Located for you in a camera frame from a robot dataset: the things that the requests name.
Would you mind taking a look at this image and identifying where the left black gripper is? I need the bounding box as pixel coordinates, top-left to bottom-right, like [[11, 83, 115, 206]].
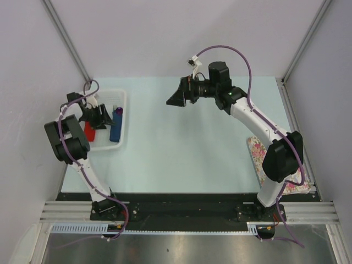
[[79, 104, 115, 130]]

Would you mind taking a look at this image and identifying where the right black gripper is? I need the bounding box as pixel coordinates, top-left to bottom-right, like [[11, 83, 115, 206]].
[[167, 74, 218, 108]]

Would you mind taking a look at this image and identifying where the dark blue paper napkin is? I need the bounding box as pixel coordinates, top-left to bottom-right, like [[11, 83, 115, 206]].
[[109, 111, 123, 143]]

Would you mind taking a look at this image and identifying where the purple metal spoon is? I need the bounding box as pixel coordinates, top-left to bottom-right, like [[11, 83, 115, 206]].
[[115, 107, 123, 115]]

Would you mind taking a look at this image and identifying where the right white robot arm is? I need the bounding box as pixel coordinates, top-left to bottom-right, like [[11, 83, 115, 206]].
[[166, 58, 303, 221]]

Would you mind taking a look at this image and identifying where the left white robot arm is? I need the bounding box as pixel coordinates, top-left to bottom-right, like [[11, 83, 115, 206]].
[[44, 92, 122, 220]]

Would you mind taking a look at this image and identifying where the red rolled napkin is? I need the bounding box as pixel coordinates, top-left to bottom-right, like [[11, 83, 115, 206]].
[[84, 122, 96, 142]]

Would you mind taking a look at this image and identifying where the white plastic basket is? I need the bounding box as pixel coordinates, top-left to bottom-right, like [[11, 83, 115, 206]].
[[74, 88, 128, 153]]

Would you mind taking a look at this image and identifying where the floral plastic tray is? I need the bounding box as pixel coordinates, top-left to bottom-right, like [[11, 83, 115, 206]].
[[246, 136, 315, 195]]

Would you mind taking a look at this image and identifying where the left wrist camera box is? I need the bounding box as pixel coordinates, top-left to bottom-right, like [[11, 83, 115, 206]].
[[86, 95, 98, 108]]

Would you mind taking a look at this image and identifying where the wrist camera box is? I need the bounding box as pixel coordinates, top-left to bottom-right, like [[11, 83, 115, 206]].
[[86, 95, 98, 108], [187, 55, 202, 79]]

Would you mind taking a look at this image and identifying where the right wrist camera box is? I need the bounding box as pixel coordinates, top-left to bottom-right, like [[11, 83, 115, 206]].
[[187, 55, 202, 79]]

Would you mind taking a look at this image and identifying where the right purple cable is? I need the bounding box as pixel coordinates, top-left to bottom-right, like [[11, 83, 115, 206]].
[[196, 45, 305, 248]]

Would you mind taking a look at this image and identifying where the purple cable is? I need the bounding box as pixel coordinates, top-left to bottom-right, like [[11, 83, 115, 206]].
[[53, 80, 130, 248], [196, 45, 305, 248]]

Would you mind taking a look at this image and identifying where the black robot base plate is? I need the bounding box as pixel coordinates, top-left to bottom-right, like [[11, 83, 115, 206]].
[[56, 192, 320, 234]]

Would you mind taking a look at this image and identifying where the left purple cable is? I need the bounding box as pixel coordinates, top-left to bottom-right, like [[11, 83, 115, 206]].
[[53, 80, 130, 248]]

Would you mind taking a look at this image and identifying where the white slotted cable duct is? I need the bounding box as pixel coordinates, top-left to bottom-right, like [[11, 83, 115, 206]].
[[51, 223, 108, 234]]

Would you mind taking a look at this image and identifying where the aluminium frame rail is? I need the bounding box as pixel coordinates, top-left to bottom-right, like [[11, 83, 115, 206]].
[[40, 201, 340, 224]]

